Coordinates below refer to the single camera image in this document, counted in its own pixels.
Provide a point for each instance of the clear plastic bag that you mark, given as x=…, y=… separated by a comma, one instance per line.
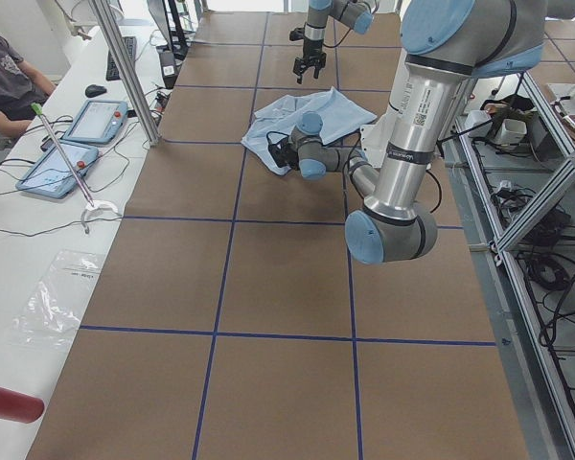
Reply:
x=53, y=313

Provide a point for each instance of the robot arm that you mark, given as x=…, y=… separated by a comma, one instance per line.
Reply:
x=445, y=43
x=355, y=15

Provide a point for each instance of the black computer mouse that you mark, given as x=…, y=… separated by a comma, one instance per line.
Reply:
x=94, y=90

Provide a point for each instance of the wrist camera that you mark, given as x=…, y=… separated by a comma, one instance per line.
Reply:
x=284, y=154
x=297, y=34

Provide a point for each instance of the far blue teach pendant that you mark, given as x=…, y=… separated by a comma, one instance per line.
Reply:
x=97, y=123

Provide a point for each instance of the aluminium frame post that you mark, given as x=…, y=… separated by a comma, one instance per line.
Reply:
x=125, y=65

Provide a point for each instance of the near blue teach pendant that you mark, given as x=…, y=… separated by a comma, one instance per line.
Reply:
x=50, y=177

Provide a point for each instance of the red bottle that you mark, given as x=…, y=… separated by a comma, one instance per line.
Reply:
x=19, y=407

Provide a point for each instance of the blue teach pendant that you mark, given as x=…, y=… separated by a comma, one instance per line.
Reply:
x=97, y=123
x=50, y=177

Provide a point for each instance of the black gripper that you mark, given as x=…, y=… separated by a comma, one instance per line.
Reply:
x=311, y=49

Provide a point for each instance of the seated person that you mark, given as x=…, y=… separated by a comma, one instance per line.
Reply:
x=21, y=85

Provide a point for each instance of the light blue striped shirt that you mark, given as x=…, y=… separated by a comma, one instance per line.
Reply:
x=340, y=116

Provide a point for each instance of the reacher grabber stick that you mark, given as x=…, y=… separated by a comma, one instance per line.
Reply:
x=93, y=204

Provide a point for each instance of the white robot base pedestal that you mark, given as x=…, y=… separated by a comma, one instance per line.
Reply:
x=376, y=136

